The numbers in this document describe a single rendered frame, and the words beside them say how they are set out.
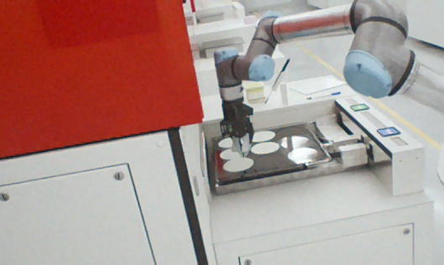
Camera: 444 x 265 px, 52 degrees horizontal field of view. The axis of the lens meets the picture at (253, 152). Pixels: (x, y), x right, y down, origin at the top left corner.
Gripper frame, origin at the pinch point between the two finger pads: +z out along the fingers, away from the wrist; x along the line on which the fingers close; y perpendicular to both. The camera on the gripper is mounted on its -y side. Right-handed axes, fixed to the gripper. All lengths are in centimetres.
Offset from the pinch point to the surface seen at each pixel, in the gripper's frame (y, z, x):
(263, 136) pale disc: -17.7, 1.2, 0.8
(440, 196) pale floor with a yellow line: -137, 91, 65
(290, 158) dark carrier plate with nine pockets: 1.0, 1.4, 16.1
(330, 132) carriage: -26.5, 3.3, 23.8
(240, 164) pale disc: 6.3, 1.2, 1.0
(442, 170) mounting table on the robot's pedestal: -9, 9, 62
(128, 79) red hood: 59, -42, 6
